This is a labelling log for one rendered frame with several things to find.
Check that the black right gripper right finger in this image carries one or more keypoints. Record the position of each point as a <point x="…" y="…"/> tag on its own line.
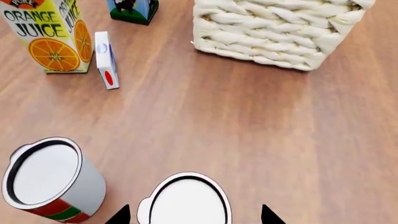
<point x="270" y="217"/>

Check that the blue milk carton with cow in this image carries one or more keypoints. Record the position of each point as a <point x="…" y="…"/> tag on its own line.
<point x="132" y="10"/>

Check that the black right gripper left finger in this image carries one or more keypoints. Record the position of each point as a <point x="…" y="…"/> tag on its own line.
<point x="122" y="217"/>

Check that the orange juice carton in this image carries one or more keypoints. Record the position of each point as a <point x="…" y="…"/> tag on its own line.
<point x="43" y="35"/>

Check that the white woven basket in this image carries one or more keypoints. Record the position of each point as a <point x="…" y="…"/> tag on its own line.
<point x="273" y="30"/>

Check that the grey can with red-green band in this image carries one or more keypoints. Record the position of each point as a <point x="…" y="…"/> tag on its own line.
<point x="46" y="177"/>

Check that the small white box red oval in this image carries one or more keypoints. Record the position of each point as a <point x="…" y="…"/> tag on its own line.
<point x="105" y="63"/>

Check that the white-lidded soup can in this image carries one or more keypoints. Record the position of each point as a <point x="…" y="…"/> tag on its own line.
<point x="188" y="200"/>

